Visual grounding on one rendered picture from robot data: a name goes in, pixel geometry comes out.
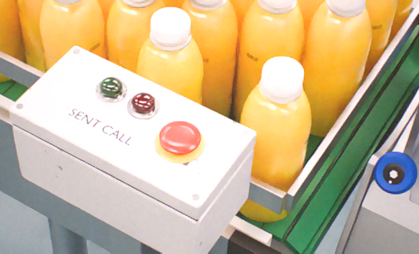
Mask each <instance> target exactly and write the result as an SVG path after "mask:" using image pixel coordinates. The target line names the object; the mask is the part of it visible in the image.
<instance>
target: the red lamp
mask: <svg viewBox="0 0 419 254"><path fill-rule="evenodd" d="M155 107H156V101H155V99H154V97H153V96H152V95H151V94H150V93H147V92H140V93H137V94H136V95H135V96H134V97H133V98H132V100H131V108H132V110H134V111H135V112H137V113H139V114H148V113H150V112H152V111H153V110H154V109H155Z"/></svg>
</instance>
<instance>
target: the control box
mask: <svg viewBox="0 0 419 254"><path fill-rule="evenodd" d="M106 77H116V78H118V79H120V80H121V82H122V84H123V86H124V91H123V92H122V93H121V95H120V96H118V97H115V98H107V97H104V96H103V95H101V93H100V91H99V85H100V83H101V81H102V80H103V79H105V78H106ZM140 92H147V93H150V94H151V95H152V96H153V97H154V99H155V101H156V107H155V109H154V110H153V111H152V112H150V113H148V114H139V113H137V112H135V111H134V110H132V108H131V100H132V98H133V97H134V96H135V95H136V94H137V93H140ZM73 109H77V110H78V111H77V110H74V112H75V114H74V115H73V112H72V111H73ZM80 111H81V112H83V113H84V114H83V113H80V115H82V117H80V116H79V115H77V117H76V118H79V119H80V120H77V119H75V118H74V117H75V115H76V114H77V113H79V112H80ZM69 113H70V114H71V115H73V116H70V115H69ZM86 114H87V120H88V122H90V121H91V119H92V118H94V119H93V120H92V121H91V122H90V123H89V124H87V121H86V117H85V118H84V119H83V120H82V121H81V119H82V118H83V117H84V115H86ZM9 117H10V120H11V123H12V124H13V125H12V129H13V133H14V136H15V144H16V148H17V155H18V161H19V164H20V172H21V176H22V177H24V178H26V179H28V180H29V181H30V182H32V183H35V184H36V185H38V186H40V187H42V188H44V189H46V190H48V191H50V192H51V193H52V194H54V195H56V196H58V197H60V198H62V199H64V200H66V201H67V202H70V203H71V204H72V205H74V206H76V207H78V208H80V209H82V210H84V211H86V212H88V213H90V214H92V216H95V217H96V218H98V219H100V220H103V221H104V222H106V223H108V224H110V225H112V226H113V227H114V228H117V229H118V230H120V231H122V232H125V233H126V234H128V235H130V236H131V237H133V238H135V239H136V240H138V241H140V242H142V243H144V244H146V245H148V246H150V247H152V249H155V250H157V251H159V252H160V253H163V254H207V253H208V252H209V251H210V250H211V249H212V247H213V245H214V244H215V243H216V241H217V239H218V238H219V236H220V235H222V233H223V231H224V230H225V229H226V228H227V225H228V224H229V223H230V222H231V220H233V218H234V217H235V215H236V214H237V212H238V210H239V209H240V208H241V207H242V206H243V204H244V202H245V201H246V200H247V197H248V192H249V186H250V175H251V169H252V159H253V153H254V150H253V147H254V146H255V144H256V131H254V130H251V129H249V128H247V126H244V125H241V124H239V123H237V122H235V121H233V120H230V119H228V118H226V117H224V116H223V115H221V114H218V113H216V112H214V111H212V110H209V109H207V108H205V107H203V106H201V105H200V104H199V103H196V102H193V101H191V100H189V99H186V98H185V97H182V96H181V95H178V94H177V93H174V92H173V91H170V90H169V89H166V88H164V87H162V86H159V85H157V84H155V83H154V82H152V81H150V80H148V79H146V78H142V77H140V76H138V75H136V74H134V73H132V72H131V71H129V70H127V69H124V68H122V67H119V66H118V65H115V64H114V63H112V62H108V60H106V59H104V58H102V57H100V56H97V55H95V54H93V53H90V52H88V51H86V50H85V49H83V48H81V47H79V46H74V47H72V48H71V49H70V50H69V51H68V52H67V53H66V54H65V55H64V56H63V57H62V58H61V59H60V60H59V61H58V62H57V63H56V64H55V65H54V66H52V67H51V68H50V69H49V70H48V71H47V72H46V74H44V75H43V76H42V77H41V78H40V79H39V80H38V81H37V82H36V84H35V85H33V86H31V88H29V89H28V90H27V91H26V92H25V93H24V95H22V96H21V97H20V98H19V99H18V100H17V101H16V102H15V103H14V104H12V105H11V107H10V108H9ZM95 119H96V120H95ZM97 120H99V121H101V122H102V123H101V122H98V123H97V124H96V125H95V126H94V128H93V125H94V124H95V123H96V122H97ZM174 121H185V122H190V123H192V124H193V125H195V126H196V127H197V129H198V130H200V133H201V141H200V145H199V146H198V147H197V148H196V150H194V151H192V152H191V153H188V154H184V155H177V154H173V153H170V152H168V151H166V150H164V148H163V147H162V146H161V144H160V141H159V133H160V131H161V129H162V128H163V126H164V125H166V124H168V123H170V122H174ZM104 126H107V127H106V128H104ZM109 126H112V127H113V129H112V128H109ZM103 128H104V132H106V133H109V134H112V133H114V132H116V131H118V130H119V133H118V138H117V140H116V136H115V135H113V134H112V135H109V134H105V133H104V132H103V131H102V129H103ZM124 133H125V135H124V136H123V137H122V138H121V139H120V140H122V141H124V142H120V141H119V140H118V139H119V138H120V137H121V136H122V135H123V134H124ZM130 136H131V138H130V140H129V141H128V142H127V143H128V144H129V145H130V146H129V145H127V144H125V142H126V141H127V140H128V138H129V137H130Z"/></svg>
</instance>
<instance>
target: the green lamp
mask: <svg viewBox="0 0 419 254"><path fill-rule="evenodd" d="M99 91H100V93H101V95H103V96H104V97H107V98H115V97H118V96H120V95H121V93H122V92H123V91H124V86H123V84H122V82H121V80H120V79H118V78H116V77H106V78H105V79H103V80H102V81H101V83H100V85H99Z"/></svg>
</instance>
